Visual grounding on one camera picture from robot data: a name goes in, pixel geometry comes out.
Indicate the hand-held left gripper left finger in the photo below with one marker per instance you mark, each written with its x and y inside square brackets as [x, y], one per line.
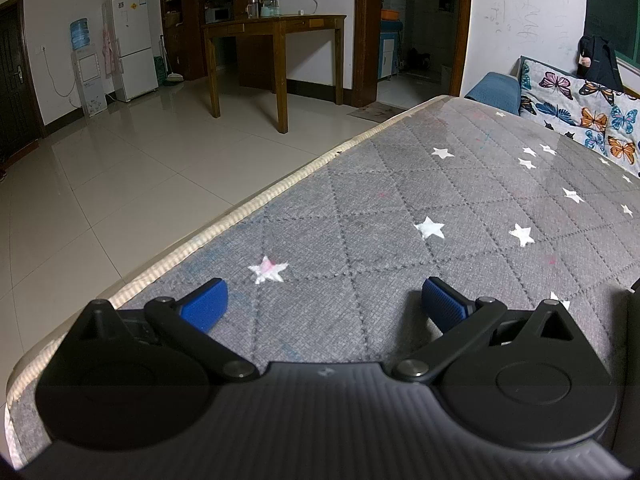
[204, 305]

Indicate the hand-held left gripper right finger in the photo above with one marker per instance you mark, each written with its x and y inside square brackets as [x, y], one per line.
[442, 305]

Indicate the grey star-print mattress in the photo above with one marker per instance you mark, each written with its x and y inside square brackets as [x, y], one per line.
[375, 210]

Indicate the brown doormat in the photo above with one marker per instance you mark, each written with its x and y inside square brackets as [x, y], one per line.
[372, 111]

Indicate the blue folded cushion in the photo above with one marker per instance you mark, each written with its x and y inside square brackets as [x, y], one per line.
[492, 92]

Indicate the broom with dustpan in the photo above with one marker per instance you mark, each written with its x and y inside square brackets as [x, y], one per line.
[173, 77]

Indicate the green crate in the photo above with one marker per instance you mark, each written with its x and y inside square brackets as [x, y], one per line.
[159, 67]

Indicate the butterfly-patterned pillow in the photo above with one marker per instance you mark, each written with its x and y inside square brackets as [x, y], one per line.
[580, 105]

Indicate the white water dispenser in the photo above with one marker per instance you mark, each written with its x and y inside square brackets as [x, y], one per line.
[90, 85]

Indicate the blue cabinet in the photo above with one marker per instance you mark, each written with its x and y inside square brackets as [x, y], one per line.
[389, 52]

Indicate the dark wooden cabinet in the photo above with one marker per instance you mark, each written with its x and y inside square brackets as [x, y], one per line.
[192, 35]

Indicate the pink hanging cloth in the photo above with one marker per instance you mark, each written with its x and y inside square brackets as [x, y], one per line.
[108, 50]

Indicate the white refrigerator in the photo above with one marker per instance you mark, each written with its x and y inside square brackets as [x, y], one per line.
[132, 35]

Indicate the black backpack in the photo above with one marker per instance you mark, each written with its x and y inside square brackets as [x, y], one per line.
[600, 65]

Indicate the silver microwave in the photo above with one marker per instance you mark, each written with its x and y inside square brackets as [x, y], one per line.
[218, 14]

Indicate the wooden table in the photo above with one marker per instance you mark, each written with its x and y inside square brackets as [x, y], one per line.
[280, 24]

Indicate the orange basin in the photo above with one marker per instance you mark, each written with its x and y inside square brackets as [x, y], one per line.
[391, 14]

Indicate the dark wooden door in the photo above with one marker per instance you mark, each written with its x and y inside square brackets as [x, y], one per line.
[12, 80]

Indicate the blue water bottle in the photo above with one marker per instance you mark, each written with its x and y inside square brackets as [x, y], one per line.
[80, 35]

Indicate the glass mug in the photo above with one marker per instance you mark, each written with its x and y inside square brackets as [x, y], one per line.
[252, 9]

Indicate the jars on table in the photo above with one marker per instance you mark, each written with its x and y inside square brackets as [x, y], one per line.
[270, 6]

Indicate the wooden door frame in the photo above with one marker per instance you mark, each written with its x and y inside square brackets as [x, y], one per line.
[367, 35]

